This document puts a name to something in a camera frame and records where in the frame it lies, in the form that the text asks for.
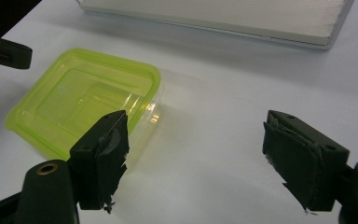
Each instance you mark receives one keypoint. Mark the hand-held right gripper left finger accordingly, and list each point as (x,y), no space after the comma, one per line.
(96,168)

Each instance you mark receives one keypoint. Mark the clear container with green lid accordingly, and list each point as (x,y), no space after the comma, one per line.
(74,93)

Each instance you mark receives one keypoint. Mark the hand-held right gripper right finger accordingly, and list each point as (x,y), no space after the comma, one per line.
(304,161)

